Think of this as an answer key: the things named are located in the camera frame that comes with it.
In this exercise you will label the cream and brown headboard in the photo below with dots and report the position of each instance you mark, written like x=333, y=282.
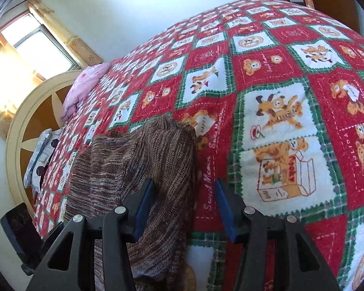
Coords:
x=33, y=121

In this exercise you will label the grey patterned pillow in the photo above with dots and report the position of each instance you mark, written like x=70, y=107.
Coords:
x=41, y=157

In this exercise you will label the window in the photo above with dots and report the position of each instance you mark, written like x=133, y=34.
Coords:
x=39, y=45

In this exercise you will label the pink quilt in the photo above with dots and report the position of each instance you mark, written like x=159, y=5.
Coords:
x=85, y=88

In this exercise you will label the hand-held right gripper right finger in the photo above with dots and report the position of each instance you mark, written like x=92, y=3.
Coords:
x=226, y=212

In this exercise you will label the red printed bear blanket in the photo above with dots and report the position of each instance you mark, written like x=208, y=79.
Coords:
x=261, y=66

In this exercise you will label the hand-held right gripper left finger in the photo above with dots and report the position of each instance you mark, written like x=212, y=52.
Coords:
x=144, y=209

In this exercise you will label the brown knit sweater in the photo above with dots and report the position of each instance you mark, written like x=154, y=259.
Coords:
x=115, y=163

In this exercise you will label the yellow patterned curtain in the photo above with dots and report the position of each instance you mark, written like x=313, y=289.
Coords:
x=6, y=75
x=75, y=45

